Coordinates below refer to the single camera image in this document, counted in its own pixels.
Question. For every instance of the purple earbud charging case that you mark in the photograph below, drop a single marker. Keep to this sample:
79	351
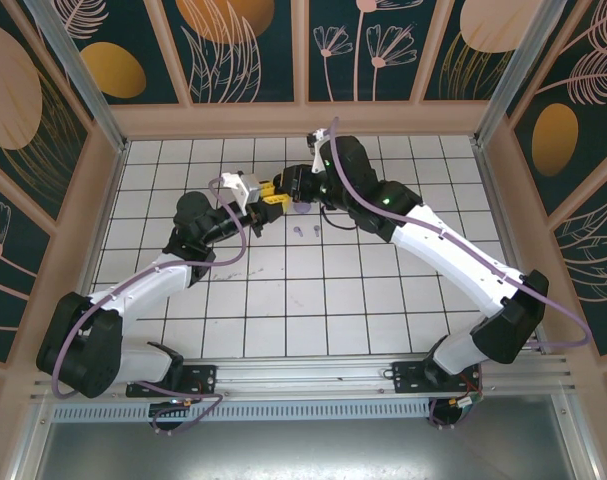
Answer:
304	208

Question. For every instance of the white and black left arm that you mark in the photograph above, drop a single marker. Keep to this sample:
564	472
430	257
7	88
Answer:
143	282

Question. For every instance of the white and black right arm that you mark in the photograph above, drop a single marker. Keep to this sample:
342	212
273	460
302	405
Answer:
448	245

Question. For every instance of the teal panel, pink flowers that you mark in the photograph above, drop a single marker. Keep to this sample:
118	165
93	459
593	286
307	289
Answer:
413	75

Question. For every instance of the teal panel, orange circle, leaves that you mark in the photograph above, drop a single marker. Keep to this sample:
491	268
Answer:
273	60

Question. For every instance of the teal panel, beige circle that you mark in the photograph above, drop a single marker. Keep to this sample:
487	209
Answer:
458	75

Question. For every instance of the teal panel, small orange oval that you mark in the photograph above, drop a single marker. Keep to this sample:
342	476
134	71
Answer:
153	40

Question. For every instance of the teal panel, single flower outline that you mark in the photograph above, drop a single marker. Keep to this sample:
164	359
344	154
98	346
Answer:
13	280

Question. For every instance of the teal panel, large beige oval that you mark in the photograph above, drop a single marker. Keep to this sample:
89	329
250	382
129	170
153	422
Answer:
13	75

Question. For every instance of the teal panel, orange oval, feathers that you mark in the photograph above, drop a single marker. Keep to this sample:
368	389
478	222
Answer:
583	60

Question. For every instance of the teal panel, feather outlines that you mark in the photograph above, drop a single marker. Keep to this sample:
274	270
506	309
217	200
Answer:
598	270

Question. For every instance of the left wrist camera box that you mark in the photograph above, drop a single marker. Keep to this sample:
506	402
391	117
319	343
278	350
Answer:
243	187

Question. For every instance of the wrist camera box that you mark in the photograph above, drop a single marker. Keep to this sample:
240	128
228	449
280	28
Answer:
243	187
319	150

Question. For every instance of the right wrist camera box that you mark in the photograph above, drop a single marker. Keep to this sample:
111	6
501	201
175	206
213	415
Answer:
319	150

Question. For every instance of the aluminium table edge rail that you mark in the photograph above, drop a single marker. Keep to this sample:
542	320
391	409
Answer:
110	192
491	192

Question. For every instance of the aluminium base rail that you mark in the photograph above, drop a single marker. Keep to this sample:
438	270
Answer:
303	375

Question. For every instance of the aluminium frame post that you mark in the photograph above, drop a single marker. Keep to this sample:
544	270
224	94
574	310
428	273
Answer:
579	440
518	75
76	75
30	445

